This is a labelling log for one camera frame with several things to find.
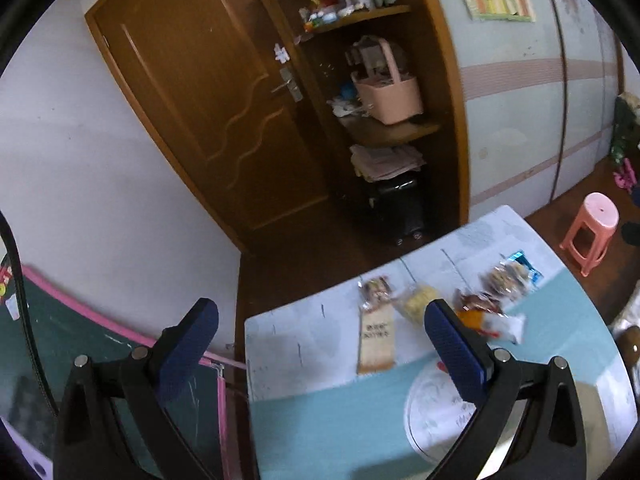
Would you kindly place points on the green bag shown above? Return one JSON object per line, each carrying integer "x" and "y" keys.
{"x": 625, "y": 130}

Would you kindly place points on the black suitcase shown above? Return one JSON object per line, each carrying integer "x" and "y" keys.
{"x": 400, "y": 210}

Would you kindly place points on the flower print sliding wardrobe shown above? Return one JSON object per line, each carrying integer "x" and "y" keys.
{"x": 515, "y": 135}

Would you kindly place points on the red brown snack packet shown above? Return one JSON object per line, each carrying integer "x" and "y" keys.
{"x": 475, "y": 302}

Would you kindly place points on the brown wooden door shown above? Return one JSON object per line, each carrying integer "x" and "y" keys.
{"x": 200, "y": 85}

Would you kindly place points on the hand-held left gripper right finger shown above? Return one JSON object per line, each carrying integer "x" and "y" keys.
{"x": 455, "y": 355}

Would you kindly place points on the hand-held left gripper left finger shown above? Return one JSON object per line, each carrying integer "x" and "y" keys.
{"x": 190, "y": 350}

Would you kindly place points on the pink plastic stool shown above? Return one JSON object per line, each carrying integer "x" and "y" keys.
{"x": 595, "y": 215}

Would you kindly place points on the pale puffed snack packet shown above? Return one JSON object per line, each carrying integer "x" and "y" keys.
{"x": 415, "y": 302}

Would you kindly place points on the clear nut snack packet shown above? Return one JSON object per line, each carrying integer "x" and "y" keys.
{"x": 505, "y": 280}

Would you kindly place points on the dark cloth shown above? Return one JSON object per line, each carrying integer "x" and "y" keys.
{"x": 631, "y": 232}

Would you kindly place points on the red label white packet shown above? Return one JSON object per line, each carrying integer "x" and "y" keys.
{"x": 505, "y": 327}

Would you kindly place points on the wooden corner shelf unit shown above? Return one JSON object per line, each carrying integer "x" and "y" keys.
{"x": 450, "y": 110}

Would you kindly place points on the small blue white toys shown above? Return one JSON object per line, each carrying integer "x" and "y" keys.
{"x": 345, "y": 100}

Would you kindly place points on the tan long snack packet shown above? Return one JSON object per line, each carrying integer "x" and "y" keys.
{"x": 377, "y": 340}

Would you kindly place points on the teal leaf print tablecloth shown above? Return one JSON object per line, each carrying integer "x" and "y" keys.
{"x": 310, "y": 425}

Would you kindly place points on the pink toy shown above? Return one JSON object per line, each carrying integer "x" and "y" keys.
{"x": 627, "y": 175}

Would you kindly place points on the group of small bottles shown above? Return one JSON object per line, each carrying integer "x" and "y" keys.
{"x": 330, "y": 5}

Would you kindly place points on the white door hook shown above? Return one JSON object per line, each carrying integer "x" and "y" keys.
{"x": 281, "y": 54}

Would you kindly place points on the pink framed green chalkboard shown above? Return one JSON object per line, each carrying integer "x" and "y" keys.
{"x": 75, "y": 325}

